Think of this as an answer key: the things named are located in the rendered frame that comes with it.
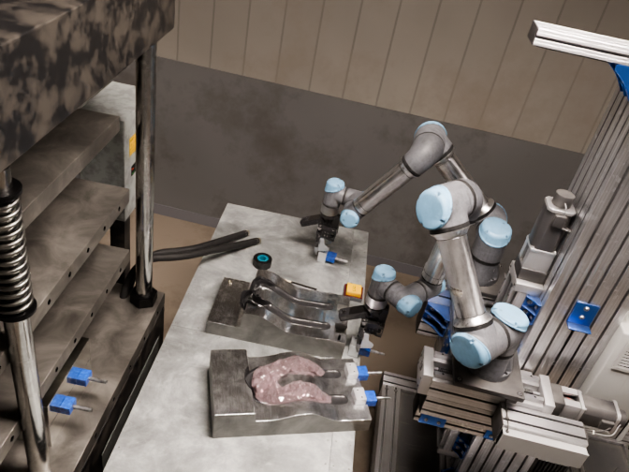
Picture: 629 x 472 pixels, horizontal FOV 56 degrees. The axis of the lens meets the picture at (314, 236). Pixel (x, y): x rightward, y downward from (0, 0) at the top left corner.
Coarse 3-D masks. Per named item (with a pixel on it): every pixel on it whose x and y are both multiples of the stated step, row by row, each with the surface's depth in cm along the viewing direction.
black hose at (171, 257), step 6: (186, 252) 231; (192, 252) 232; (156, 258) 223; (162, 258) 224; (168, 258) 225; (174, 258) 227; (180, 258) 228; (186, 258) 230; (132, 270) 222; (126, 276) 222; (132, 276) 222; (126, 282) 222; (126, 288) 223; (120, 294) 224; (126, 294) 224
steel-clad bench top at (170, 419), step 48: (240, 240) 264; (288, 240) 271; (336, 240) 277; (192, 288) 232; (336, 288) 248; (192, 336) 212; (144, 384) 191; (192, 384) 194; (144, 432) 177; (192, 432) 180; (336, 432) 189
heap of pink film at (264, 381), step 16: (256, 368) 193; (272, 368) 193; (288, 368) 193; (304, 368) 194; (320, 368) 200; (256, 384) 186; (272, 384) 187; (288, 384) 188; (304, 384) 188; (272, 400) 184; (288, 400) 184; (304, 400) 184; (320, 400) 188
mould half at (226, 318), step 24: (240, 288) 228; (264, 288) 219; (288, 288) 227; (216, 312) 215; (240, 312) 217; (264, 312) 210; (288, 312) 218; (312, 312) 220; (336, 312) 222; (240, 336) 213; (264, 336) 212; (288, 336) 211; (312, 336) 210; (336, 336) 211
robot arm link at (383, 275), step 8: (384, 264) 199; (376, 272) 196; (384, 272) 195; (392, 272) 196; (376, 280) 196; (384, 280) 195; (392, 280) 196; (376, 288) 197; (384, 288) 195; (376, 296) 199
